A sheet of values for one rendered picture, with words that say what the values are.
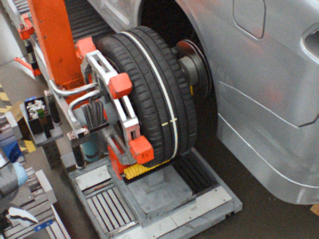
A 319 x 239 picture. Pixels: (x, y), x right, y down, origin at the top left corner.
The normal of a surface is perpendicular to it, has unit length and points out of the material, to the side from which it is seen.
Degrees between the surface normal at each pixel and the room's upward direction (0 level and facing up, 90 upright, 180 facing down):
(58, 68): 90
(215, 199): 0
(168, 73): 40
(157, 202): 0
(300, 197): 94
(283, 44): 90
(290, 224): 0
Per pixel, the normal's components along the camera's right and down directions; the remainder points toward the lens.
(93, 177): -0.07, -0.74
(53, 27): 0.48, 0.57
